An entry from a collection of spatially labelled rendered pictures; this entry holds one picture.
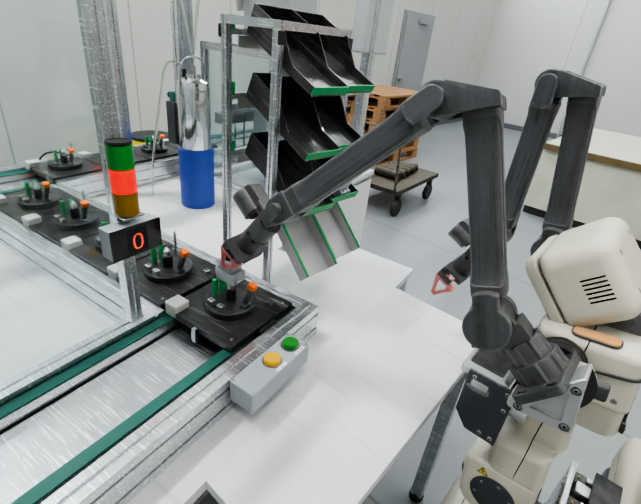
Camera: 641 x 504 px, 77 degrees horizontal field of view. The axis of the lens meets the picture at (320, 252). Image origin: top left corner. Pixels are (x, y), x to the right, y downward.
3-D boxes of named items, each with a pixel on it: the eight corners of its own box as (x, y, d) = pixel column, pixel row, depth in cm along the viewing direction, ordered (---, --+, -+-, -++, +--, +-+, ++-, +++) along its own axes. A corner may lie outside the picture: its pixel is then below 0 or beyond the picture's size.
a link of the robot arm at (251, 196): (281, 213, 84) (304, 209, 91) (253, 168, 85) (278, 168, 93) (247, 243, 90) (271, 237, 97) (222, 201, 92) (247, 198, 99)
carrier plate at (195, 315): (291, 308, 115) (292, 302, 114) (231, 353, 97) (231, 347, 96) (230, 277, 125) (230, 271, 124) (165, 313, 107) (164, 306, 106)
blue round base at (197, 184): (221, 203, 199) (221, 148, 186) (197, 212, 187) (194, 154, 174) (199, 194, 206) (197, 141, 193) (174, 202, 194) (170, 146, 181)
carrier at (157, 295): (226, 275, 126) (226, 240, 120) (161, 311, 108) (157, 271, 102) (174, 250, 137) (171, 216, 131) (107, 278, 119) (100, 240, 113)
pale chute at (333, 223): (352, 251, 141) (360, 247, 138) (326, 263, 132) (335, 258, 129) (316, 180, 143) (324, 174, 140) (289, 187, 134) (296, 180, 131)
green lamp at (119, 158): (140, 168, 83) (137, 144, 81) (117, 173, 79) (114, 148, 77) (125, 162, 85) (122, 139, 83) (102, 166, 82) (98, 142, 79)
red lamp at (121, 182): (142, 191, 86) (140, 168, 83) (120, 197, 82) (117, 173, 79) (127, 185, 88) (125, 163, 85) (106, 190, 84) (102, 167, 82)
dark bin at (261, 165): (331, 208, 121) (342, 190, 116) (300, 218, 112) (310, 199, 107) (277, 148, 130) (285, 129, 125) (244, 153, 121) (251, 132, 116)
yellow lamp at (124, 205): (144, 213, 88) (142, 191, 86) (123, 219, 84) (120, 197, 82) (130, 206, 90) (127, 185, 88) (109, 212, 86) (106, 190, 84)
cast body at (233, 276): (245, 279, 106) (245, 255, 103) (233, 286, 103) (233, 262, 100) (222, 269, 110) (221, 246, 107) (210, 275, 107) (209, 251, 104)
